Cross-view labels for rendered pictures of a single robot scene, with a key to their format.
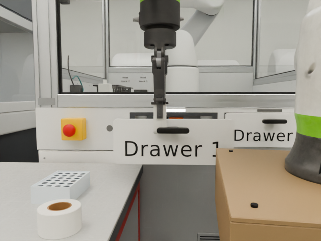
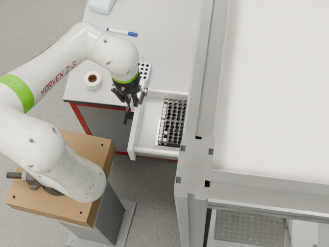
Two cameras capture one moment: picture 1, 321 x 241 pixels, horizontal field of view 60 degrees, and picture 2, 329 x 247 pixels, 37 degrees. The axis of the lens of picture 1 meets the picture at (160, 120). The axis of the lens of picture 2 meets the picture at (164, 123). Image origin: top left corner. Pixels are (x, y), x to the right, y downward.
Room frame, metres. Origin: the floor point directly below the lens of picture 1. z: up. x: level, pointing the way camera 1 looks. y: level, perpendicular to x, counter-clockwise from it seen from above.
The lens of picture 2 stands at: (0.93, -0.73, 2.54)
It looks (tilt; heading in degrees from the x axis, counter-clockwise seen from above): 67 degrees down; 103
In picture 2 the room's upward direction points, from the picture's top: 8 degrees counter-clockwise
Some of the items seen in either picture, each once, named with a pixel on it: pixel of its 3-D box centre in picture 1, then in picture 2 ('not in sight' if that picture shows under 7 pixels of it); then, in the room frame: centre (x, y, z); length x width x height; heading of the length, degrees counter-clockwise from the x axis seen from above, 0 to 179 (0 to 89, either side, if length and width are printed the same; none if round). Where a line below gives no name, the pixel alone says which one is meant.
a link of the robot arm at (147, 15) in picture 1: (158, 18); (125, 74); (0.66, 0.01, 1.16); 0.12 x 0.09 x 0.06; 87
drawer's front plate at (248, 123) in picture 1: (270, 130); not in sight; (0.90, -0.36, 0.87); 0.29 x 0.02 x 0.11; 87
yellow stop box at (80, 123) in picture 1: (73, 128); not in sight; (0.92, 0.29, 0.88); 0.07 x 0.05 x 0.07; 87
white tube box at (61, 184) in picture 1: (63, 186); (135, 71); (0.62, 0.22, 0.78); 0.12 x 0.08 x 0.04; 175
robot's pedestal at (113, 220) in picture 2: not in sight; (87, 207); (0.41, -0.27, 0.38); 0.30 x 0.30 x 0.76; 81
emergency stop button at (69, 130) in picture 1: (69, 130); not in sight; (0.88, 0.29, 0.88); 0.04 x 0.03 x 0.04; 87
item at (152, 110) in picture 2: not in sight; (193, 127); (0.88, -0.04, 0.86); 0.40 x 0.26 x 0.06; 177
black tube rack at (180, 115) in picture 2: not in sight; (190, 126); (0.87, -0.04, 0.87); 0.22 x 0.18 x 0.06; 177
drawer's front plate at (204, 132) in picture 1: (173, 141); (137, 119); (0.67, -0.03, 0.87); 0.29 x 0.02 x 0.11; 87
